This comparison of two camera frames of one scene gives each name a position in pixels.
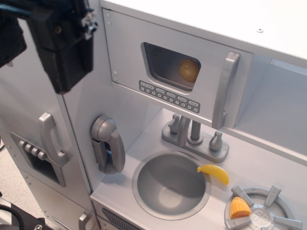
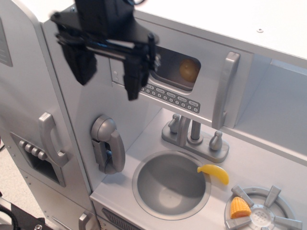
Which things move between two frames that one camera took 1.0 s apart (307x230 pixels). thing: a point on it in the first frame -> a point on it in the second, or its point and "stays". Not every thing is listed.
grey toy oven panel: x=123 y=223 stays
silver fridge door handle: x=60 y=159 stays
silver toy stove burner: x=270 y=210 stays
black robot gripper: x=55 y=23 -> x=109 y=28
